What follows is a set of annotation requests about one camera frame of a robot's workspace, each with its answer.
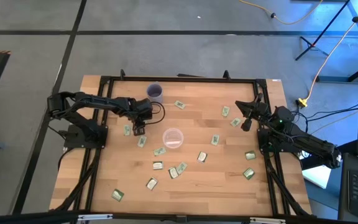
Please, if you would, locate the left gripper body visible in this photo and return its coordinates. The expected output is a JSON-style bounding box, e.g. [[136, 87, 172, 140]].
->
[[130, 98, 154, 123]]

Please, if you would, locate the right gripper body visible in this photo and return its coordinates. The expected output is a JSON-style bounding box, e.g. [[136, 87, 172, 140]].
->
[[249, 101, 272, 121]]

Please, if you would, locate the purple plastic cup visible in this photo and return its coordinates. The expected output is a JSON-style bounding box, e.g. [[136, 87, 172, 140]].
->
[[146, 82, 164, 104]]

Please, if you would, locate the clear plastic round container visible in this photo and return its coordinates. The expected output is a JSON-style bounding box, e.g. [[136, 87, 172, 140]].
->
[[162, 127, 185, 149]]

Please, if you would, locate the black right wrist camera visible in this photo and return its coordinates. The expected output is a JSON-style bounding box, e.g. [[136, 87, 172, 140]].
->
[[241, 118, 254, 133]]

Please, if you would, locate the yellow extension cable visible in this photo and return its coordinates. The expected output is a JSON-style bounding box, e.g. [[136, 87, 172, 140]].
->
[[296, 0, 358, 109], [237, 0, 324, 26]]

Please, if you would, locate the black aluminium table frame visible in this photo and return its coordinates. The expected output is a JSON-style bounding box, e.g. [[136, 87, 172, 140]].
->
[[50, 68, 313, 218]]

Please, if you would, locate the white cable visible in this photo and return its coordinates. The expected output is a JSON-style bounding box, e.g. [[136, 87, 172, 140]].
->
[[309, 98, 358, 135]]

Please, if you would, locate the black camera mount crossbar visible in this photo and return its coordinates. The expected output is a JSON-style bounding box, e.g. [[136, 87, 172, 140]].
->
[[0, 210, 358, 224]]

